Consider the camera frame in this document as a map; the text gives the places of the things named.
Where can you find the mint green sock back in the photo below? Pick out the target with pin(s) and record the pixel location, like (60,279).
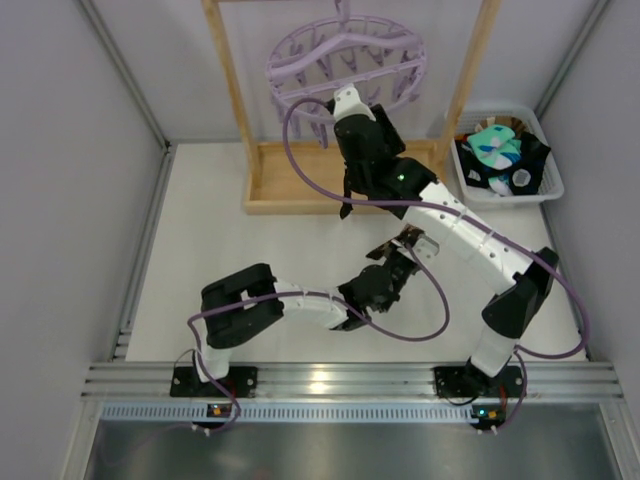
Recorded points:
(496,147)

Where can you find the black patterned sock front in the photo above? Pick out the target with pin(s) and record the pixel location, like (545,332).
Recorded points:
(525,176)

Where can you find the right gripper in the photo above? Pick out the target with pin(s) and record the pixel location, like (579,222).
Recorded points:
(353,181)

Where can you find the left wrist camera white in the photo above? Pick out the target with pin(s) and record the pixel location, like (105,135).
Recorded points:
(426,250)

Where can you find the brown argyle socks in basket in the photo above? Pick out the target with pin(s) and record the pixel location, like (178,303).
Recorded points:
(514,123)

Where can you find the mint green sock front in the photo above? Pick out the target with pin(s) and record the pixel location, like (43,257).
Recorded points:
(500,185)

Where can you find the black patterned sock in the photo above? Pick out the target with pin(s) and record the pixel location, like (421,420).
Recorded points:
(525,176)
(475,173)

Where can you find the black patterned sock back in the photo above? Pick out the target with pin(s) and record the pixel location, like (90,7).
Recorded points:
(475,173)

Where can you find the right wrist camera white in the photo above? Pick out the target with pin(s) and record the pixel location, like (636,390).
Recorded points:
(347,102)

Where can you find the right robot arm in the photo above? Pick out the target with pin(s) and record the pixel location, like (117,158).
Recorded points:
(378,173)

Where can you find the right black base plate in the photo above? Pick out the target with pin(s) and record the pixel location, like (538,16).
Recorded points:
(466,381)

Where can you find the purple round clip hanger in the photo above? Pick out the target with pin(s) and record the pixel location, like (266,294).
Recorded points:
(384,60)

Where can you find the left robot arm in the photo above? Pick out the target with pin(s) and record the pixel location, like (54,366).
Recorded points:
(246,303)

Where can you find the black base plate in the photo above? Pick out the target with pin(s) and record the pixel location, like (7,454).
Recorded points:
(240,382)
(466,381)

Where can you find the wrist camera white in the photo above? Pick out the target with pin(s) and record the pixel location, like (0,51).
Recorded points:
(426,250)
(347,102)

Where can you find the white plastic basket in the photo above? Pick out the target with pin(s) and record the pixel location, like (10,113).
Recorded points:
(551,188)

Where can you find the brown argyle sock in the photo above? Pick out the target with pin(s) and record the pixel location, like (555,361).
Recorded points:
(395,240)

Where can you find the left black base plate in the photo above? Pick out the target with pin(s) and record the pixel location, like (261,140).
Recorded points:
(240,382)

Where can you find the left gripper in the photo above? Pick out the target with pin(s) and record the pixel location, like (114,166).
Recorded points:
(398,249)

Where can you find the mint green sock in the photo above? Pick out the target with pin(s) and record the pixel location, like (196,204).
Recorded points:
(496,147)
(500,185)

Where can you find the aluminium mounting rail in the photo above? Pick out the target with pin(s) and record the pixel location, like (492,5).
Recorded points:
(285,393)

